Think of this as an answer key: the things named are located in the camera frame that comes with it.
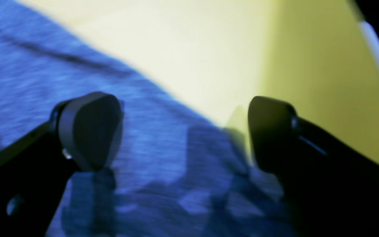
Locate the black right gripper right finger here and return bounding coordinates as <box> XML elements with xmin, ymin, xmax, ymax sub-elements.
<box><xmin>248</xmin><ymin>96</ymin><xmax>379</xmax><ymax>237</ymax></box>

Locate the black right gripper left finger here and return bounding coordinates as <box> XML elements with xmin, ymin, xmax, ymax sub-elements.
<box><xmin>0</xmin><ymin>92</ymin><xmax>123</xmax><ymax>237</ymax></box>

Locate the grey long-sleeve shirt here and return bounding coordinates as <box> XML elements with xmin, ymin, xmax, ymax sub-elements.
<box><xmin>0</xmin><ymin>0</ymin><xmax>296</xmax><ymax>237</ymax></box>

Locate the yellow table cloth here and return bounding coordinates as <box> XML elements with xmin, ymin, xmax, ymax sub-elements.
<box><xmin>21</xmin><ymin>0</ymin><xmax>379</xmax><ymax>164</ymax></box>

